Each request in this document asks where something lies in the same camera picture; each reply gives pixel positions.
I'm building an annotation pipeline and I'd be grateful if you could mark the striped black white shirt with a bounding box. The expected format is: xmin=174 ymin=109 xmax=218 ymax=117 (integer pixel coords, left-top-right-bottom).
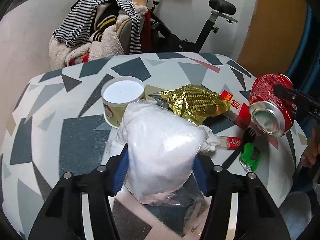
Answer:
xmin=53 ymin=0 xmax=141 ymax=54

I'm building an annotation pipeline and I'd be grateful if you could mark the red cigarette pack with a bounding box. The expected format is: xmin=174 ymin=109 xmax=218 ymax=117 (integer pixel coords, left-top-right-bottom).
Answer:
xmin=220 ymin=90 xmax=251 ymax=129

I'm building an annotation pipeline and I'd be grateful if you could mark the blue curtain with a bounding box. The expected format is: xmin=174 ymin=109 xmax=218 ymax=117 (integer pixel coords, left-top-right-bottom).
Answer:
xmin=286 ymin=5 xmax=319 ymax=94

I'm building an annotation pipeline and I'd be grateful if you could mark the gold foil snack bag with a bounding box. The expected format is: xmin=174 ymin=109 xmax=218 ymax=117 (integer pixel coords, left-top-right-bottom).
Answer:
xmin=149 ymin=84 xmax=231 ymax=126

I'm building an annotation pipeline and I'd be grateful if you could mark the white paper cup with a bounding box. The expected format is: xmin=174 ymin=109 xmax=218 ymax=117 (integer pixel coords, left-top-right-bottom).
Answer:
xmin=101 ymin=76 xmax=145 ymax=128

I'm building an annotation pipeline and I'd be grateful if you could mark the black exercise bike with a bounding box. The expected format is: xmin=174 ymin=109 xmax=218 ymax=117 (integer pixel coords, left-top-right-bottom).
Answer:
xmin=148 ymin=0 xmax=243 ymax=55

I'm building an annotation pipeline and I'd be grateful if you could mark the crushed red soda can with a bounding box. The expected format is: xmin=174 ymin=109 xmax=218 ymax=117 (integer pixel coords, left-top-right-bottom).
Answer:
xmin=249 ymin=74 xmax=297 ymax=138

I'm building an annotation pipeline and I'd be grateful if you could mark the green plastic wrapper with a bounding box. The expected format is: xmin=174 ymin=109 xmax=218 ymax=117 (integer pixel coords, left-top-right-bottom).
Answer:
xmin=239 ymin=142 xmax=261 ymax=172

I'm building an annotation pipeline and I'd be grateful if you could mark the chair with wooden back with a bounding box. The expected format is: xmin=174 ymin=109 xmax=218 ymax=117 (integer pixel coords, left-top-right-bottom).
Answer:
xmin=116 ymin=0 xmax=148 ymax=55

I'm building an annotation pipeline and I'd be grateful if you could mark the white stuffing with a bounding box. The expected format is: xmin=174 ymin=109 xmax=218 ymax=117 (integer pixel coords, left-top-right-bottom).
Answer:
xmin=107 ymin=100 xmax=220 ymax=205

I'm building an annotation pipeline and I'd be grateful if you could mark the right hand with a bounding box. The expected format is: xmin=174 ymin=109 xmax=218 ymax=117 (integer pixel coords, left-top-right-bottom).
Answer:
xmin=302 ymin=126 xmax=319 ymax=167

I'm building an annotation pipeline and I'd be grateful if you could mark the black plastic spork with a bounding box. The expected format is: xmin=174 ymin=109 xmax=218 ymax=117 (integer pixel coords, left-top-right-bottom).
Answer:
xmin=222 ymin=128 xmax=256 ymax=169

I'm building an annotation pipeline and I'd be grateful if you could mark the cream fleece garment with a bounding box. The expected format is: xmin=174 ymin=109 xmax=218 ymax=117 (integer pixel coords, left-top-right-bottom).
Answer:
xmin=48 ymin=2 xmax=149 ymax=71

